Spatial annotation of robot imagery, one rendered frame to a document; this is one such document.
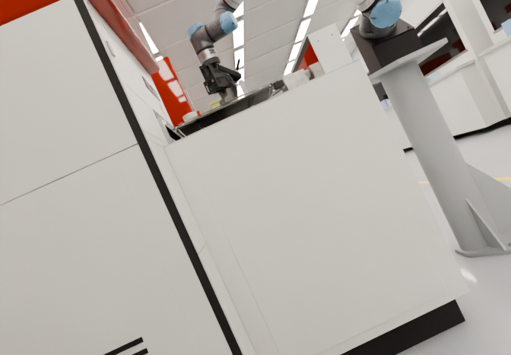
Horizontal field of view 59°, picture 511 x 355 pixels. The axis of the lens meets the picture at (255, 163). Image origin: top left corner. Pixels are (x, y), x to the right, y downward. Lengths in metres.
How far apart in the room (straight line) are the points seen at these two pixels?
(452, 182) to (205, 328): 1.19
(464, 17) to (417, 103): 4.40
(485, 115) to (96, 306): 5.51
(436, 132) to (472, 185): 0.25
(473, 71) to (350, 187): 4.99
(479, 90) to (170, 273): 5.43
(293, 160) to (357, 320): 0.48
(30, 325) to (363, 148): 0.97
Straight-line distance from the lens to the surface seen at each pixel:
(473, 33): 6.26
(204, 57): 1.76
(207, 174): 1.29
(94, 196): 1.14
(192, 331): 1.14
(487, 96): 6.23
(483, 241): 2.00
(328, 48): 1.44
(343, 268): 1.33
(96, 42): 1.20
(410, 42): 1.99
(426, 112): 1.92
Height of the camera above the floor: 0.61
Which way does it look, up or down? 3 degrees up
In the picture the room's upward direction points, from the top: 25 degrees counter-clockwise
